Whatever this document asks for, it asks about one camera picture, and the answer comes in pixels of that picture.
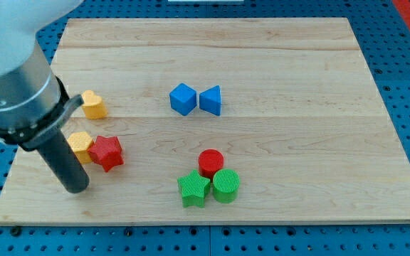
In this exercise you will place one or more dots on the wooden board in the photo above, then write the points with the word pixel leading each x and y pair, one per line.
pixel 302 123

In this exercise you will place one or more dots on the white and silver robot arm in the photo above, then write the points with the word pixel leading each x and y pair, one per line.
pixel 33 102

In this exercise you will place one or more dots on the blue triangle block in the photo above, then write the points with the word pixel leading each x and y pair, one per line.
pixel 210 100

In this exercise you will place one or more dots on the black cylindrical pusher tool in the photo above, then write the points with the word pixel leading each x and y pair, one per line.
pixel 63 162

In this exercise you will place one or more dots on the blue cube block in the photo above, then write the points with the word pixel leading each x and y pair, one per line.
pixel 183 99

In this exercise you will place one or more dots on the red cylinder block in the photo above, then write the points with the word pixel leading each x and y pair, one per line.
pixel 210 161

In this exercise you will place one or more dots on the yellow hexagon block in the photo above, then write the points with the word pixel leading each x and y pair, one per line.
pixel 80 142

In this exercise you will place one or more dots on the red star block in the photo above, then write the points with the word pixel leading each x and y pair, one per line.
pixel 107 152

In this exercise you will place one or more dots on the green cylinder block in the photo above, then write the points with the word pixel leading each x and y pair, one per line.
pixel 226 183

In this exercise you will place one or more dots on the yellow heart block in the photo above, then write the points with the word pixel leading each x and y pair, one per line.
pixel 93 105

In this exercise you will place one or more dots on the green star block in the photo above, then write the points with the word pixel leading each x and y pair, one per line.
pixel 194 189

